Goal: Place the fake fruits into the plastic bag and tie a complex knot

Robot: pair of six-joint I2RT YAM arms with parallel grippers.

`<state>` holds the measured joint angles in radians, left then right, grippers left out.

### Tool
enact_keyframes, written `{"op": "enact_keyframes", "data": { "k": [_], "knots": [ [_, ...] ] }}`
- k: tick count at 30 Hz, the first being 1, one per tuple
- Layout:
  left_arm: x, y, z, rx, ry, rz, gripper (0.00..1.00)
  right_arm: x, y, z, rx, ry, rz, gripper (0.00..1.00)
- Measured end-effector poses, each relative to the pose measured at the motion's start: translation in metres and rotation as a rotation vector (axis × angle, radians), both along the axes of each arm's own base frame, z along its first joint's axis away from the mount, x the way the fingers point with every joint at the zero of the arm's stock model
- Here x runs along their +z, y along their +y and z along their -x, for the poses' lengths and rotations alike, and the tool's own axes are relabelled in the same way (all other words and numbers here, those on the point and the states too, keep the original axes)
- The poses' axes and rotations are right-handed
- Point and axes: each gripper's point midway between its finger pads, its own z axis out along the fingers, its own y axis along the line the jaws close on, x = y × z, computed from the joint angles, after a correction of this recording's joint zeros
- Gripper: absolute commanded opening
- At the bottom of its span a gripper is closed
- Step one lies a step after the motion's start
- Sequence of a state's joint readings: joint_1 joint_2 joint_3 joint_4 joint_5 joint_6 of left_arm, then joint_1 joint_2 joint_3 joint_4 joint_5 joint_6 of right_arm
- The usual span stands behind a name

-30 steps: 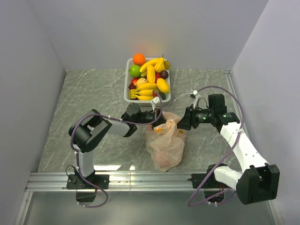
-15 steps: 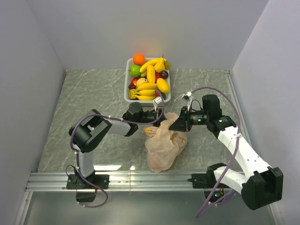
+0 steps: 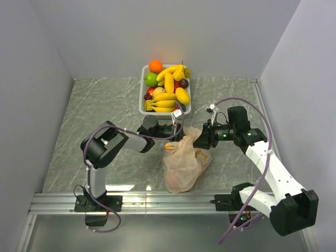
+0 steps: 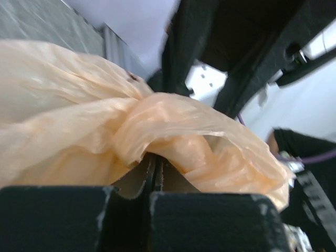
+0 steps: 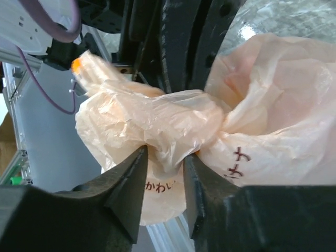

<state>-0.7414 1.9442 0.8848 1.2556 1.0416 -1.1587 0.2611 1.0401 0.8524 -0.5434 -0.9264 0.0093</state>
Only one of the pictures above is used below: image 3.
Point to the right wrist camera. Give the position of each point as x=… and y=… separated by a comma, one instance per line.
x=213, y=110

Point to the translucent orange plastic bag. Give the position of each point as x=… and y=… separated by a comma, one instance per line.
x=183, y=164

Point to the white plastic fruit tray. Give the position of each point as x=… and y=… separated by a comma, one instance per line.
x=144, y=88

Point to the fake green apple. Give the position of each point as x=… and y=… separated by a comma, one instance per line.
x=151, y=79

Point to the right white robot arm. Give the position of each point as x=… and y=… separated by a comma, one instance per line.
x=290, y=207

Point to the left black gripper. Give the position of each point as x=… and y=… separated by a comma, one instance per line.
x=175, y=129

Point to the fake yellow mango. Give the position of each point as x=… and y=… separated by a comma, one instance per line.
x=182, y=96

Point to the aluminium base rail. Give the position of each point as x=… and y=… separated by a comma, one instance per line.
x=133, y=203

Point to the fake orange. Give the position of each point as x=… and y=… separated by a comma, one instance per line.
x=155, y=66

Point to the fake dark plum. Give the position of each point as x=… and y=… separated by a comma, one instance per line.
x=184, y=83

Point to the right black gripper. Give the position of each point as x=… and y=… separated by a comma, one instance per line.
x=207, y=136

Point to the fake small banana bunch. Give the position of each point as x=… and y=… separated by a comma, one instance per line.
x=162, y=103

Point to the fake yellow corn cob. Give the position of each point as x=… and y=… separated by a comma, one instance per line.
x=169, y=83

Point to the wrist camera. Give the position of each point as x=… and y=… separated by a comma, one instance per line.
x=176, y=115
x=213, y=110

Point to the fake dark cherries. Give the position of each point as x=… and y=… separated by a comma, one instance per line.
x=149, y=94

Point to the fake dark green avocado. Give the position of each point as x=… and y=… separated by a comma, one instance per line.
x=183, y=107

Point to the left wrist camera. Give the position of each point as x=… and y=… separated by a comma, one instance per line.
x=176, y=115

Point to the fake yellow pear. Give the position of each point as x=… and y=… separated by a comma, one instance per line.
x=181, y=72

